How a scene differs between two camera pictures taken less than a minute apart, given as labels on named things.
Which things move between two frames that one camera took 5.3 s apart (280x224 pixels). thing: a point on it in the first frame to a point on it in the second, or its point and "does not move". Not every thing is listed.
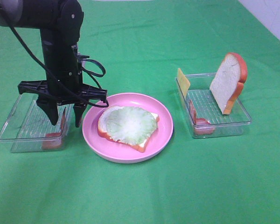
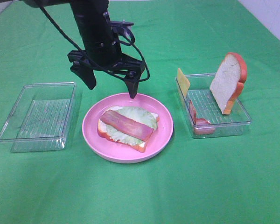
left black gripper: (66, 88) to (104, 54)
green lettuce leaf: (132, 124) does not move
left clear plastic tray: (30, 128) does not move
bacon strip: (54, 140) to (126, 125)
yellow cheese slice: (184, 83) does not move
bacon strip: (202, 126) does not move
